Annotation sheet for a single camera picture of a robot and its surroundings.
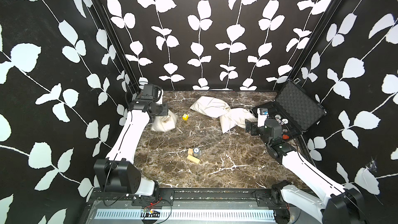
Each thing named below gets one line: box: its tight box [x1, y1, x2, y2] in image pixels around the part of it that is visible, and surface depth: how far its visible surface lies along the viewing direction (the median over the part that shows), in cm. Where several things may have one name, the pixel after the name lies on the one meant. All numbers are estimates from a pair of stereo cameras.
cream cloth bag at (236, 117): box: [219, 107, 258, 134], surface depth 97 cm
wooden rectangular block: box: [186, 154, 201, 164], surface depth 88 cm
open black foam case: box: [252, 77, 328, 142], surface depth 97 cm
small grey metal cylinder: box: [192, 147, 201, 158], surface depth 85 cm
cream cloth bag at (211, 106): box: [189, 95, 231, 119], surface depth 100 cm
